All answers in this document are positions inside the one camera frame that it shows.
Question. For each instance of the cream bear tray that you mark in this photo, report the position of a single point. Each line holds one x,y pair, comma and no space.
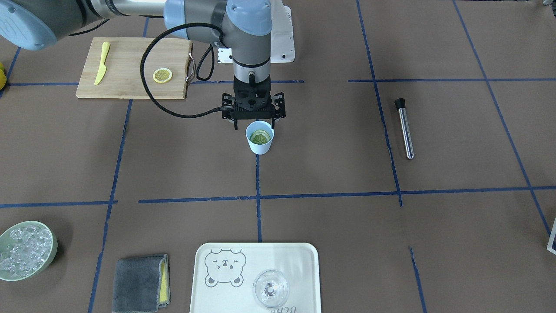
225,272

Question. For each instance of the yellow plastic knife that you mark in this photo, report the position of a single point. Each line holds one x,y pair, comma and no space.
102,63

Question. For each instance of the grey yellow folded cloth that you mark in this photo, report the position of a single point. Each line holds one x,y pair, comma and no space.
141,284

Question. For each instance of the light blue plastic cup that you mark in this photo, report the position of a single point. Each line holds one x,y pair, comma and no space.
259,125

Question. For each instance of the bamboo cutting board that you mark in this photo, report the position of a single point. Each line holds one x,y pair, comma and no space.
122,79

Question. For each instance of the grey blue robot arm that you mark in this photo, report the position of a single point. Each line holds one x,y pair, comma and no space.
244,26

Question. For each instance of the green bowl with ice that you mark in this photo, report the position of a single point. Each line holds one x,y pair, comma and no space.
26,249

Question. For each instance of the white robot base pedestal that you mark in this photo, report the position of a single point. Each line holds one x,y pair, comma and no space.
282,37

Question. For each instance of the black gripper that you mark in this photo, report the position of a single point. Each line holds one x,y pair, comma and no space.
280,105

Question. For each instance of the clear wine glass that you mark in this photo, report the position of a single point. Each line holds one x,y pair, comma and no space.
271,289

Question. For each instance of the steel muddler black tip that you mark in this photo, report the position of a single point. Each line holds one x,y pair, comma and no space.
400,105

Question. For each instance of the whole yellow lemons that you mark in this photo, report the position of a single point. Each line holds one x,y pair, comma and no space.
3,77

